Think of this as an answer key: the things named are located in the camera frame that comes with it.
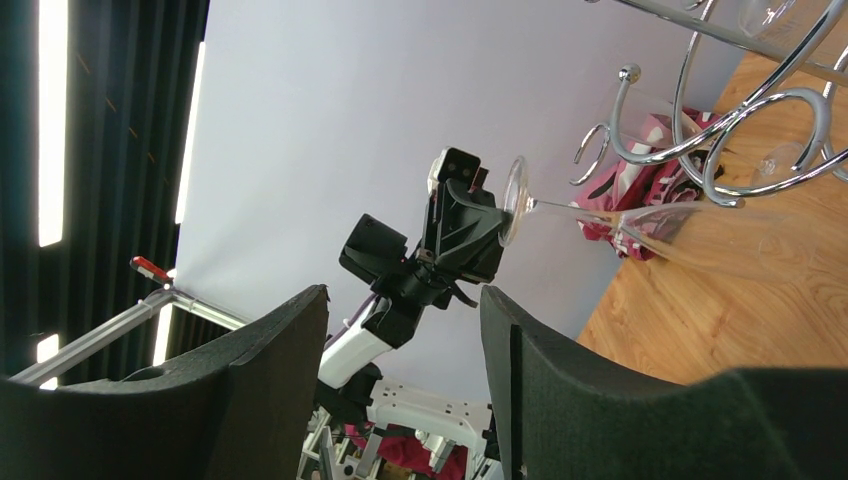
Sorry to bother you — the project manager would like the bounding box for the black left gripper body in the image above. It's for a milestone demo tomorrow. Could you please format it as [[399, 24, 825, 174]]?
[[370, 195, 492, 310]]

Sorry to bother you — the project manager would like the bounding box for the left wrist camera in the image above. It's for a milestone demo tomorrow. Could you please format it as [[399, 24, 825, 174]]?
[[427, 147, 489, 195]]

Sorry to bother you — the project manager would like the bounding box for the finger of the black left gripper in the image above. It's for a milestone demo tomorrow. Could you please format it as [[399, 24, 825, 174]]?
[[433, 179, 507, 282]]

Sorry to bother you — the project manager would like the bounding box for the chrome wine glass rack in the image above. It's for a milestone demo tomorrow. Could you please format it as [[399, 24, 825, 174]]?
[[584, 0, 847, 208]]

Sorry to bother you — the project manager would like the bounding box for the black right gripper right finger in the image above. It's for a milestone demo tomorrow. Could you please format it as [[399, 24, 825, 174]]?
[[480, 286, 847, 479]]

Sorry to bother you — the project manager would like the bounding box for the pink camouflage cloth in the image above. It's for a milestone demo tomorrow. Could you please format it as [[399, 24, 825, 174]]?
[[570, 114, 702, 261]]

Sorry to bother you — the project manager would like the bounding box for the red clamp on frame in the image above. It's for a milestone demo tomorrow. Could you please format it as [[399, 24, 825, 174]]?
[[130, 256, 173, 286]]

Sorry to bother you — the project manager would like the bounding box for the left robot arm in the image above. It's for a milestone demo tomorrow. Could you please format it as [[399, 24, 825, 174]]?
[[315, 179, 507, 424]]

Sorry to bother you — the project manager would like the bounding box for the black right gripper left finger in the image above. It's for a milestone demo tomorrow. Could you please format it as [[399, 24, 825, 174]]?
[[1, 285, 328, 479]]

